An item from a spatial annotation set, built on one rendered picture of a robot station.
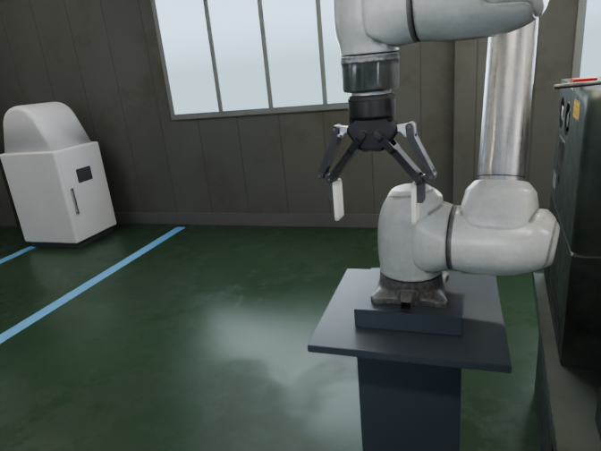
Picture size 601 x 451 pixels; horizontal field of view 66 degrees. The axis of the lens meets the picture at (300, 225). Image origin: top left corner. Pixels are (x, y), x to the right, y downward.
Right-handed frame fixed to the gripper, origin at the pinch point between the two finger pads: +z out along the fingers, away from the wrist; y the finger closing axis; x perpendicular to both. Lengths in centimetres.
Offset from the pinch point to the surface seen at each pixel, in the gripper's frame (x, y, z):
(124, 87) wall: -271, 321, -23
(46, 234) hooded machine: -187, 371, 99
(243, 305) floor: -140, 130, 112
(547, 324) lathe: -70, -33, 58
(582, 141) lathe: -51, -35, -3
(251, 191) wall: -284, 204, 81
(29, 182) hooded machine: -187, 373, 50
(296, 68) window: -290, 149, -25
